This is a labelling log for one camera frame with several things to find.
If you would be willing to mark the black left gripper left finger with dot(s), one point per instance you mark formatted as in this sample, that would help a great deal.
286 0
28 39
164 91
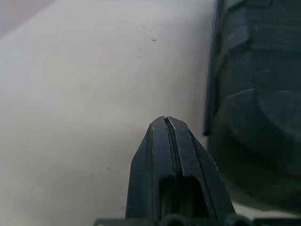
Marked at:
150 164

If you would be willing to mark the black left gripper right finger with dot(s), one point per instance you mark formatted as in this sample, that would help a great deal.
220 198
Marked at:
195 169

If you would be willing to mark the black plastic tool case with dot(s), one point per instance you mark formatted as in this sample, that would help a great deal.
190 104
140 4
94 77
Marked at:
258 70

